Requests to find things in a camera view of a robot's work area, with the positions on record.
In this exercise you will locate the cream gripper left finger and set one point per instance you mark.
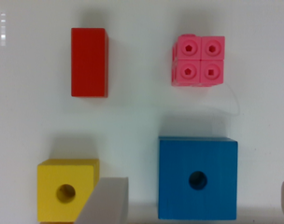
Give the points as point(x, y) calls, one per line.
point(108, 203)

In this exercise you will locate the blue block with hole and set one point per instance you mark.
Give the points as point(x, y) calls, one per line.
point(197, 178)

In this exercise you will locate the yellow block with hole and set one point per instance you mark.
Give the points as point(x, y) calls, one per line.
point(63, 188)

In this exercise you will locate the red rectangular block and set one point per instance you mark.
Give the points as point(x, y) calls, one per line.
point(89, 62)

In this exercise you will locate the pink studded cube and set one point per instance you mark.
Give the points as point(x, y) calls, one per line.
point(198, 61)

